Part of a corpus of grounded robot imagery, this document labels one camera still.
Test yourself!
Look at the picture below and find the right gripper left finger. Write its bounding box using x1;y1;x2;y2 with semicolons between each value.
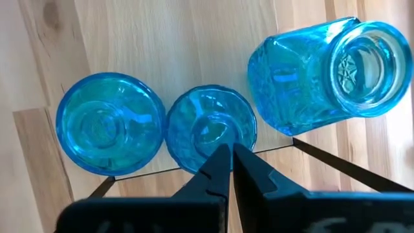
54;143;232;233

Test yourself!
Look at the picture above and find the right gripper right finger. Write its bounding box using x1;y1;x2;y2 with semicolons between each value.
232;142;414;233

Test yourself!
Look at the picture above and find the blue medallion embossed glass vase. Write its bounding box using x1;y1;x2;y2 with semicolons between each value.
55;71;166;177

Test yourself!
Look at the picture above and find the small blue glass vase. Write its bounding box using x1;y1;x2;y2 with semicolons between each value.
164;84;258;175

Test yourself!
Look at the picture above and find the large blue glass vase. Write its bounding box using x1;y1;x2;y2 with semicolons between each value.
247;16;414;137

